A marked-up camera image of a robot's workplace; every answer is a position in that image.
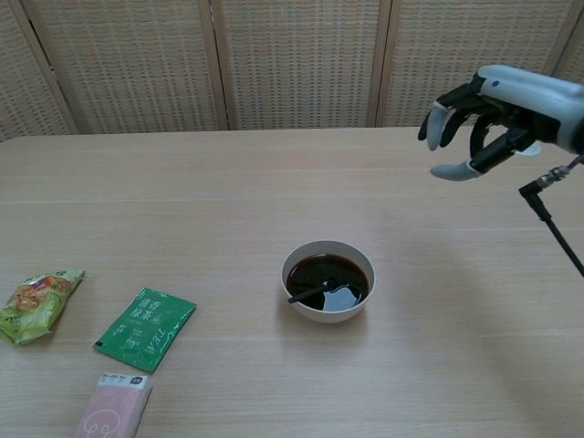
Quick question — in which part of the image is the black plastic spoon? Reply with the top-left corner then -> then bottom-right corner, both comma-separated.
287,277 -> 341,305

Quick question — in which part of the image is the white round bowl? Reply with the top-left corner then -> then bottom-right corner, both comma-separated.
280,240 -> 376,325

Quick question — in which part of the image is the woven bamboo screen panel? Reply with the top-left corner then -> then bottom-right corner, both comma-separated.
209,0 -> 393,131
13,0 -> 229,136
549,34 -> 584,88
0,0 -> 69,142
376,0 -> 584,129

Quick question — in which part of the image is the pink tissue pack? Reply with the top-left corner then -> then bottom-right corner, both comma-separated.
72,371 -> 154,438

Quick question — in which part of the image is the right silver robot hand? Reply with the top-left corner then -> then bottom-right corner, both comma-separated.
418,64 -> 584,183

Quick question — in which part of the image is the green tea sachet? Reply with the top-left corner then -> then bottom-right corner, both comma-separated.
93,286 -> 198,374

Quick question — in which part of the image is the green snack bag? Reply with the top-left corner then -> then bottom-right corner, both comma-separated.
0,267 -> 87,346

